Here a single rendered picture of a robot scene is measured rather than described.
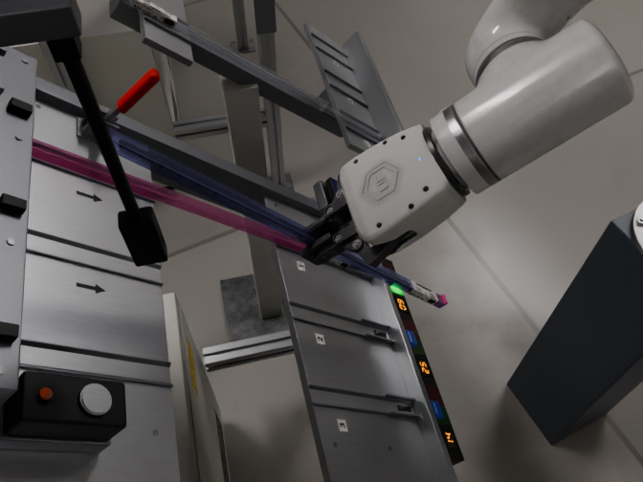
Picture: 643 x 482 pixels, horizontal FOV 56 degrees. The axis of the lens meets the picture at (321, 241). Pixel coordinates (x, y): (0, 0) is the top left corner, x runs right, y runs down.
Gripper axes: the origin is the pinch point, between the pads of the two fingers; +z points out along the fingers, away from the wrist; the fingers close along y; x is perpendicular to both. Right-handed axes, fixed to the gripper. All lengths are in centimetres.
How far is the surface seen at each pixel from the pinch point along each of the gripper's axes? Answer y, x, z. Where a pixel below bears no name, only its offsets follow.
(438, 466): 18.8, 26.9, 6.9
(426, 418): 12.8, 26.8, 6.4
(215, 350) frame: -24, 43, 54
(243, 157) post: -46, 24, 23
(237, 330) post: -44, 70, 69
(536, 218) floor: -62, 129, -9
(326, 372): 7.8, 11.9, 10.3
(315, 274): -7.0, 14.7, 9.9
